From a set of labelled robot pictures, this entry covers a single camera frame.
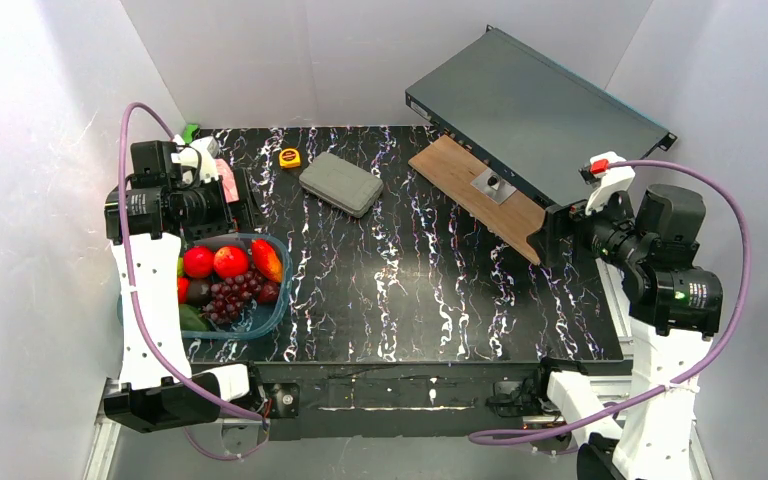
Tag pink plastic bag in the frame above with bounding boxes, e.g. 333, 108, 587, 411
215, 158, 239, 204

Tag red orange fake mango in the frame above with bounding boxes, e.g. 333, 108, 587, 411
250, 239, 284, 284

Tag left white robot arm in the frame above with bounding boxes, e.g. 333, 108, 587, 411
102, 141, 252, 433

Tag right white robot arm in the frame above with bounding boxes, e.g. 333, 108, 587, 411
527, 184, 723, 479

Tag red fake apple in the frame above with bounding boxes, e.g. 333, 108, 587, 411
181, 246, 214, 279

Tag red fake peach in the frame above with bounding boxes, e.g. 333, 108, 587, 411
213, 246, 250, 279

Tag small red fake fruit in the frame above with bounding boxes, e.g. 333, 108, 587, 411
177, 277, 190, 304

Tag dark fake plum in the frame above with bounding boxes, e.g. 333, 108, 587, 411
185, 279, 212, 307

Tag purple fake grapes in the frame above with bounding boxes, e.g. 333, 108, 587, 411
202, 270, 267, 326

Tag green small object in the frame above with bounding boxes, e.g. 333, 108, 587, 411
181, 123, 200, 144

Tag blue plastic fruit container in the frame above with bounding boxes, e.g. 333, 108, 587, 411
116, 232, 294, 342

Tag orange tape measure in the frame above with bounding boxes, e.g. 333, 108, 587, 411
278, 148, 302, 169

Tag wooden board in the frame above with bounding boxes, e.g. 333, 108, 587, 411
408, 136, 544, 265

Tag grey plastic case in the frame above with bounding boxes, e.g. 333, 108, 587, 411
299, 152, 384, 218

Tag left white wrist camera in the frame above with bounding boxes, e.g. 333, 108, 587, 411
172, 135, 220, 186

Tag metal bracket with knob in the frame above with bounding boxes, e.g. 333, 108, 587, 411
471, 168, 517, 205

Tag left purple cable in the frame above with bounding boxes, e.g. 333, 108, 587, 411
116, 101, 271, 462

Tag purple cable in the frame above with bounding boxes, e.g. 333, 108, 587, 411
116, 101, 271, 462
468, 159, 754, 447

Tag dark rack network switch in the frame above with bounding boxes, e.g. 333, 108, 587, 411
405, 27, 677, 207

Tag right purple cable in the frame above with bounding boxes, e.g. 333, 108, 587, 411
468, 159, 754, 447

